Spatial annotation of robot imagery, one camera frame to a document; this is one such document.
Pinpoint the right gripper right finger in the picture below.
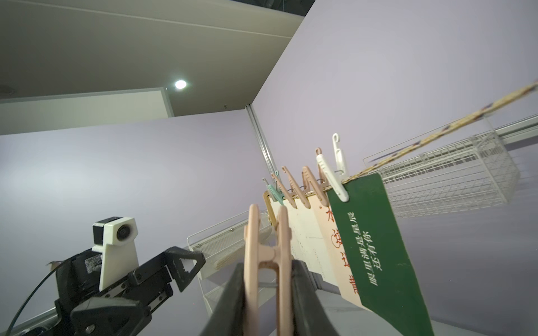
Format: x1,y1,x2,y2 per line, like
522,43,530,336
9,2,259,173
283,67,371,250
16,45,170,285
291,260,338,336

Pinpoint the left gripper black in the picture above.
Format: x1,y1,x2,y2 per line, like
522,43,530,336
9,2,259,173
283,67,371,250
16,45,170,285
54,246,206,335

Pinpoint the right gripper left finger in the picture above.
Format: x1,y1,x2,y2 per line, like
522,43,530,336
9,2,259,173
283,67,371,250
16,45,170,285
200,263,245,336

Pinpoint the pink chinese text postcard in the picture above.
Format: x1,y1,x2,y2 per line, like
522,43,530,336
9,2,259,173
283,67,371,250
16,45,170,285
311,197,364,308

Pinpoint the green postcard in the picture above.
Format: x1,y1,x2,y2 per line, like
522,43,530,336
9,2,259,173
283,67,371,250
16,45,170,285
328,174,434,335

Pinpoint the white clothespin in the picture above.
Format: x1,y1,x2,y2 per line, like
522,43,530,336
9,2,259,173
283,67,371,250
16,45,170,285
314,133,350,203

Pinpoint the white mesh two-tier shelf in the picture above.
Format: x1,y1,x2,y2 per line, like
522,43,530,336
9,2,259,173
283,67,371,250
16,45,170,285
187,210,276,316

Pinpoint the green clothespin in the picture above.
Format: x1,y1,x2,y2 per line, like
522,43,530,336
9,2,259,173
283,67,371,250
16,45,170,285
262,171,284,205

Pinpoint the wooden drying rack frame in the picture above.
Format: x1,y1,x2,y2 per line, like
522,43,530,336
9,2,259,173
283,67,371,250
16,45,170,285
263,190,278,231

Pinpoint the white wire wall basket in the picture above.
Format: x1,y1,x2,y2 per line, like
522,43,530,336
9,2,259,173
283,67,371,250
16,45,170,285
374,120,521,218

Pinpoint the twine string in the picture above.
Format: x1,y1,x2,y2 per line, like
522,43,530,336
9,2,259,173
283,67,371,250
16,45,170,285
342,80,538,185

